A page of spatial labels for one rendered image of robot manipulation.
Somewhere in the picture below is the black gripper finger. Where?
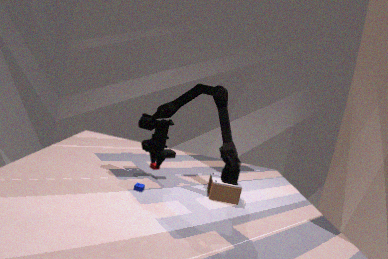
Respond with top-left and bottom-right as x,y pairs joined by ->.
155,154 -> 165,168
149,150 -> 159,164

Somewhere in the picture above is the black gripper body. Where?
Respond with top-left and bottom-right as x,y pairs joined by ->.
152,132 -> 176,159

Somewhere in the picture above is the small blue block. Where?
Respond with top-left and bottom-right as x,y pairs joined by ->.
133,183 -> 145,193

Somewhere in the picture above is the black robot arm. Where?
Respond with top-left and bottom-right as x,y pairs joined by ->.
138,83 -> 242,185

